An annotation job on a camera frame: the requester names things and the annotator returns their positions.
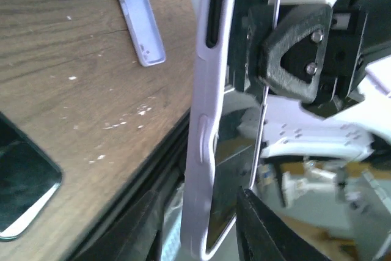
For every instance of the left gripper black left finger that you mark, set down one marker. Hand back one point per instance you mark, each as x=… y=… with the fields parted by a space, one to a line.
x=137 y=236

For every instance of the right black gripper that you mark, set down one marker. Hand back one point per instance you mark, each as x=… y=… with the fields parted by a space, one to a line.
x=292 y=56

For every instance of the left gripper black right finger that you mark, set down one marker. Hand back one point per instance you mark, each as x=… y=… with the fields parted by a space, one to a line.
x=263 y=236

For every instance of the black phone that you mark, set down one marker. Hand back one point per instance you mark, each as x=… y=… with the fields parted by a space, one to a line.
x=237 y=147
x=29 y=179

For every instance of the lilac phone case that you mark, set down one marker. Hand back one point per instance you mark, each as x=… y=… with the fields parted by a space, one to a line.
x=214 y=20

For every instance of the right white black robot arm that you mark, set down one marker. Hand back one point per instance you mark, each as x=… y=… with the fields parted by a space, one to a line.
x=354 y=128

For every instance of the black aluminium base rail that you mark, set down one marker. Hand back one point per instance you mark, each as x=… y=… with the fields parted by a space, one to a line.
x=162 y=172

